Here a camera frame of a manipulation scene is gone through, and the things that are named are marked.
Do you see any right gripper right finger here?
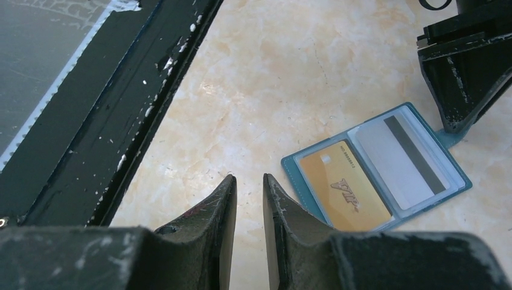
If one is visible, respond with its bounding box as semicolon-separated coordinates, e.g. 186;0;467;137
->
263;173;510;289

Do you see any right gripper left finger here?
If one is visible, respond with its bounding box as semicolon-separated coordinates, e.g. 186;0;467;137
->
1;175;237;289

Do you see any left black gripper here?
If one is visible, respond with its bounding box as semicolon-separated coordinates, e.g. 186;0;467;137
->
417;1;511;134

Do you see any yellow credit card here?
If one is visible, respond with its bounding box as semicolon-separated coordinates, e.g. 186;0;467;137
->
299;140;392;231

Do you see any blue card holder wallet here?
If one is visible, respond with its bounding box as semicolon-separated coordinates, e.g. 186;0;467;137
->
281;102;472;231

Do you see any white magnetic stripe card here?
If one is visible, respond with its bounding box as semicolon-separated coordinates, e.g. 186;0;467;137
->
355;115;451;210

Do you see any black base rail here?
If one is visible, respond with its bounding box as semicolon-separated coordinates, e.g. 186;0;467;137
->
1;1;222;229

